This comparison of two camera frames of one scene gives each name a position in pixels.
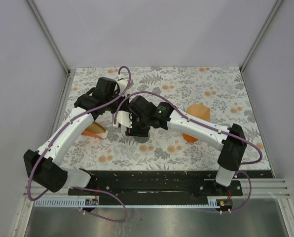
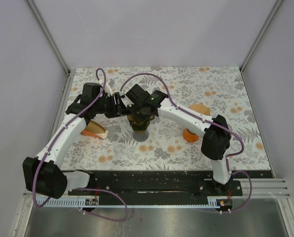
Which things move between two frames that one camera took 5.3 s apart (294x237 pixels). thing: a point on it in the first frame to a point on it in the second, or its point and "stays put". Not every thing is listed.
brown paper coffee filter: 200,110 stays put
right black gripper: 134,131 to 140,119
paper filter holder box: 94,129 stays put
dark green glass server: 142,139 stays put
